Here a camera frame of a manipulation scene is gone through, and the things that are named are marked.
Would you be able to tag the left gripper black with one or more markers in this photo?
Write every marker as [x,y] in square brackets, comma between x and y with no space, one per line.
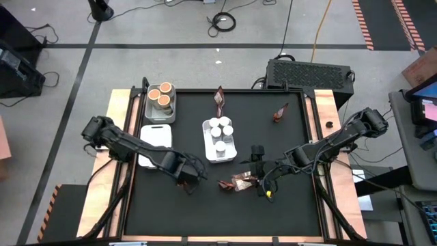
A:
[186,168]

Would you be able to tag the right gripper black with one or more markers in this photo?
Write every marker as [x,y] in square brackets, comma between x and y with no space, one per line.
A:
[269,170]

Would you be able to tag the white-lid bagel seasoning jar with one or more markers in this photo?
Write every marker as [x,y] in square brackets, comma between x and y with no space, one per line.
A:
[215,131]
[224,120]
[220,146]
[228,130]
[214,122]

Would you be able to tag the gold-lid furikake jar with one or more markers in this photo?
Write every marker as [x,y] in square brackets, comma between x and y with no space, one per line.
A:
[164,101]
[166,87]
[154,94]

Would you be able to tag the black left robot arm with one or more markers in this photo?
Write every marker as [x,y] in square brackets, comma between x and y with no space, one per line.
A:
[136,148]

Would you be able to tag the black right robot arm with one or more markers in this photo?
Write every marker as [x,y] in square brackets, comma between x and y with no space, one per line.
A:
[341,138]

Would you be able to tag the yellow tag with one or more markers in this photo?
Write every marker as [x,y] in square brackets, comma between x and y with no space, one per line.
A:
[269,194]

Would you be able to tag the white plastic bin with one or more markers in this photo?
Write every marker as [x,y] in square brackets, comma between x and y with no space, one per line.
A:
[155,135]
[152,116]
[208,153]

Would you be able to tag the black computer case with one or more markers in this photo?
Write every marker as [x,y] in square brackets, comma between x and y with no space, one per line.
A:
[307,75]

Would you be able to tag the black mat orange striped edge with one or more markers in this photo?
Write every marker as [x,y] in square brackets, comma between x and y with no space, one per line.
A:
[68,212]
[426,20]
[385,24]

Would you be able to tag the black desk leg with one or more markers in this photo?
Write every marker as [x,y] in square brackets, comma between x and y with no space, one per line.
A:
[382,181]

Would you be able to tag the grey desk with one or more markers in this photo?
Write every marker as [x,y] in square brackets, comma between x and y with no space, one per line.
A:
[409,153]

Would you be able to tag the backlit keyboard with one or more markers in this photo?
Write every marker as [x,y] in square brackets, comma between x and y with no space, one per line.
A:
[430,218]

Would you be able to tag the computer monitor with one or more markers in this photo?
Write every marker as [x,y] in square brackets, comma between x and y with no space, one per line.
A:
[426,102]

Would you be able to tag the black stand base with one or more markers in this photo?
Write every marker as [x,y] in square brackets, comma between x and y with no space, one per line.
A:
[100,10]

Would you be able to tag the black equipment case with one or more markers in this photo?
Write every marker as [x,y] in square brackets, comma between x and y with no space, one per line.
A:
[17,73]

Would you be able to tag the brown cardboard box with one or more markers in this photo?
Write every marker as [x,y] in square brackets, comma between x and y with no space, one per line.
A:
[423,66]

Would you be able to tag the dark cabinet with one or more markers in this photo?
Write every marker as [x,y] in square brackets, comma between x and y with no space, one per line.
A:
[17,27]

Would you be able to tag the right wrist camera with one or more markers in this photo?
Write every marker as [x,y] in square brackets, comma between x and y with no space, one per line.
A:
[257,152]

